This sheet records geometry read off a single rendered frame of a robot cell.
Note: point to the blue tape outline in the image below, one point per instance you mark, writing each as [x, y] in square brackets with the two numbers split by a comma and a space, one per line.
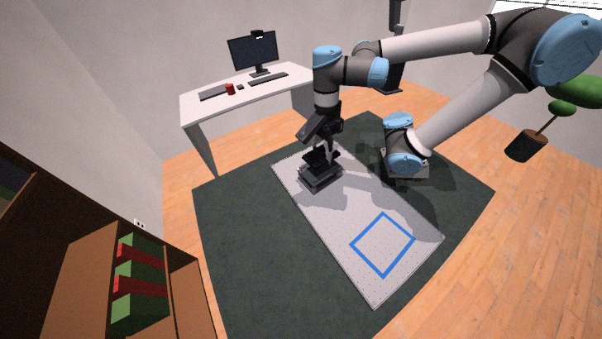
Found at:
[397, 258]

